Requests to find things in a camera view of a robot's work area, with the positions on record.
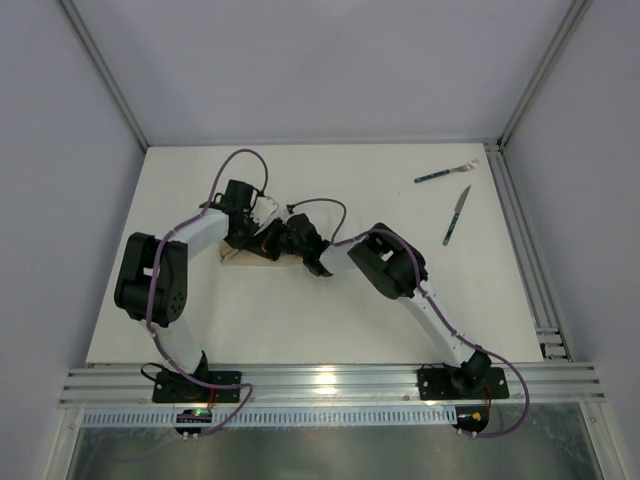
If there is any beige cloth napkin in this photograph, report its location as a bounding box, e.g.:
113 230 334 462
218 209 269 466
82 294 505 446
218 241 303 267

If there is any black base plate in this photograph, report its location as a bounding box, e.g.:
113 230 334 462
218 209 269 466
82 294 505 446
152 370 241 404
416 365 510 401

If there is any left controller board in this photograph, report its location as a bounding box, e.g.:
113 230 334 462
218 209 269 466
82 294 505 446
174 407 213 437

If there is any aluminium frame post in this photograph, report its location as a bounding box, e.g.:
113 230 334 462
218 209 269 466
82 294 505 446
497 0 592 149
56 0 150 152

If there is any green handled fork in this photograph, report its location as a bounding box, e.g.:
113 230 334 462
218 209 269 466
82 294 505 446
413 159 479 184

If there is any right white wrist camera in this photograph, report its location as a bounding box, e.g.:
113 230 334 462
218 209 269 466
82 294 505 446
280 204 295 222

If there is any left aluminium frame post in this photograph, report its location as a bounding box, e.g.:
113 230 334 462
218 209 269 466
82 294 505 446
56 0 150 152

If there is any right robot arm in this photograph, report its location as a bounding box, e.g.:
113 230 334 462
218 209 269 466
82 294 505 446
245 214 492 398

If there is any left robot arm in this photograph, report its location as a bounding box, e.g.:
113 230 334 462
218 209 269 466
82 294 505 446
114 180 279 388

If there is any green handled knife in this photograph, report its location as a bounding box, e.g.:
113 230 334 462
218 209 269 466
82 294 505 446
442 185 472 246

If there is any aluminium right side rail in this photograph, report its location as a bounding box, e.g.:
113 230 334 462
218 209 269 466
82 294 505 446
484 140 573 362

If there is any controller board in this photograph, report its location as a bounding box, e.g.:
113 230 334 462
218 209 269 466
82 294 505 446
174 407 213 437
453 406 490 435

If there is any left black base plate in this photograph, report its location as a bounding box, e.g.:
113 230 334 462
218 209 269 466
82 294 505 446
152 370 241 404

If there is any right controller board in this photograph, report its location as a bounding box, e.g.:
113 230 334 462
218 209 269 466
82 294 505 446
453 406 490 435

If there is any slotted grey cable duct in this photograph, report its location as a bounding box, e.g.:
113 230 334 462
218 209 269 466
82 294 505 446
81 404 455 428

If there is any right aluminium frame post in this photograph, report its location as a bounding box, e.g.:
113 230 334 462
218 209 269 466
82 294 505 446
497 0 592 149

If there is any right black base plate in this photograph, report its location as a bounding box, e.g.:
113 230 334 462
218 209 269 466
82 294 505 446
416 365 510 401

